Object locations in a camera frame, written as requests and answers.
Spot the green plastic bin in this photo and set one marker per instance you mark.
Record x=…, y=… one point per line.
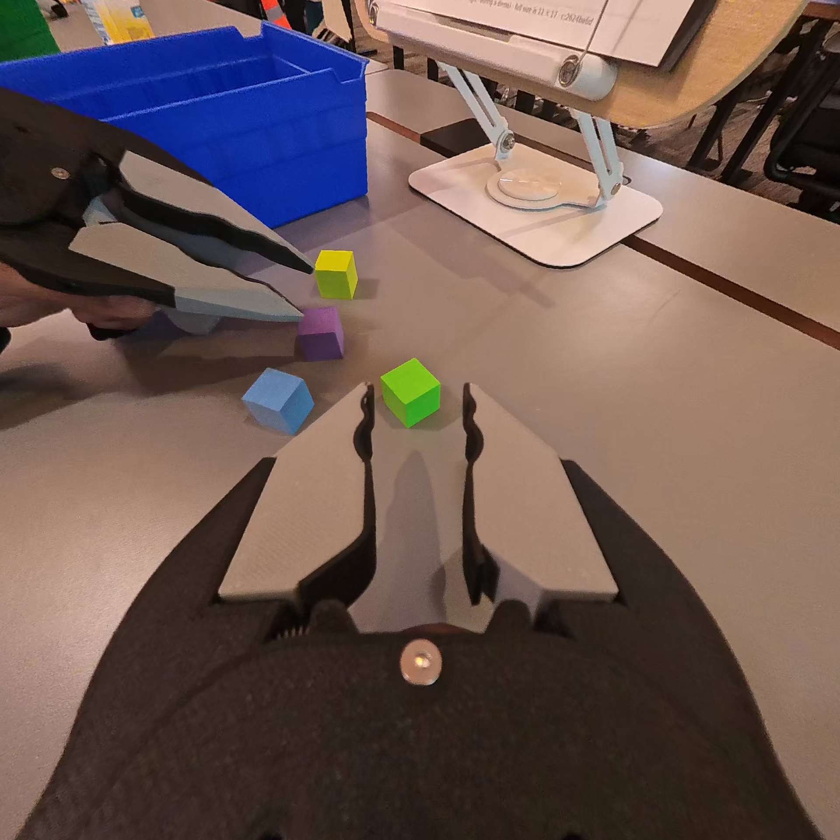
x=23, y=26

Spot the person's left hand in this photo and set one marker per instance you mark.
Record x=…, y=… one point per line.
x=19, y=302

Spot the printed instruction sheet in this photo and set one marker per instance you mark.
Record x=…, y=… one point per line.
x=538, y=19

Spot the orange traffic cone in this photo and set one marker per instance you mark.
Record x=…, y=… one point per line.
x=277, y=13

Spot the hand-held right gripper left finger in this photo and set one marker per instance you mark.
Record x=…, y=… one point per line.
x=302, y=525

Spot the blue plastic bin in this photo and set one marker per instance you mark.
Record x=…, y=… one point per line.
x=262, y=131

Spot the white document stand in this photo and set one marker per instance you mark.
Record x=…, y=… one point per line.
x=571, y=229

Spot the blue foam cube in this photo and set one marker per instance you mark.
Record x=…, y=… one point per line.
x=275, y=400

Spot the yellow foam cube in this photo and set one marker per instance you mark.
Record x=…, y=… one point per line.
x=336, y=272

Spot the disinfectant wipes canister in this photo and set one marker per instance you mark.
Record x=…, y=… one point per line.
x=121, y=19

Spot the green foam cube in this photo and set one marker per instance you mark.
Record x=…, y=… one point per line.
x=410, y=394

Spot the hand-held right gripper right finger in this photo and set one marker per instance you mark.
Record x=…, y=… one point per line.
x=531, y=525

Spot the purple foam cube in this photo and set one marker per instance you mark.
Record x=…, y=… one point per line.
x=321, y=334

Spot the black office chair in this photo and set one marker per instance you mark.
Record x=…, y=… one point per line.
x=807, y=151

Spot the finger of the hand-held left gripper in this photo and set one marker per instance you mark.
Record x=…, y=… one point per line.
x=190, y=197
x=144, y=262

